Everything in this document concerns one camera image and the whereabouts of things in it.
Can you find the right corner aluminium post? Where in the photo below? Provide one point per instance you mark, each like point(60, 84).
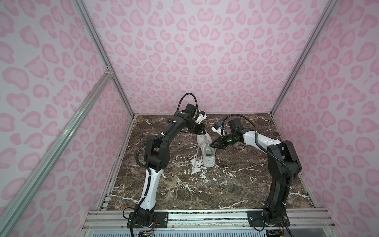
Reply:
point(318, 29)

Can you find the left corner aluminium post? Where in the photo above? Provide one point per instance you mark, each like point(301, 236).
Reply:
point(89, 25)

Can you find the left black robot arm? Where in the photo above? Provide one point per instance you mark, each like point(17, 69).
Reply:
point(154, 156)

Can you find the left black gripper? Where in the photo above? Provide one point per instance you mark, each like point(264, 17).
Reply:
point(201, 126)

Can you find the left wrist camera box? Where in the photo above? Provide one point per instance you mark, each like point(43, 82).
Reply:
point(201, 115)

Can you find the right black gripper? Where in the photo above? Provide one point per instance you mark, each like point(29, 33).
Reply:
point(221, 143)

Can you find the corner aluminium post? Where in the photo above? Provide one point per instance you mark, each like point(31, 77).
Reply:
point(89, 25)
point(318, 29)

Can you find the diagonal aluminium frame beam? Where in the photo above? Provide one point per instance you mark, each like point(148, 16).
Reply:
point(25, 195)

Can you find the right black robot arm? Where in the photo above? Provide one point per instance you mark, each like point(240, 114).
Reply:
point(282, 162)

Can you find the front aluminium rail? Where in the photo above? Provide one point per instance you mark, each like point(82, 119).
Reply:
point(305, 222)

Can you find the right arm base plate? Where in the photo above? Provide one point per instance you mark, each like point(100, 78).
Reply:
point(257, 218)

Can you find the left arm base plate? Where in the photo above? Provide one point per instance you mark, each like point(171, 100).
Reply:
point(150, 219)

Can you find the white sneaker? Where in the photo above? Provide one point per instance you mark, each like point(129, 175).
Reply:
point(204, 139)

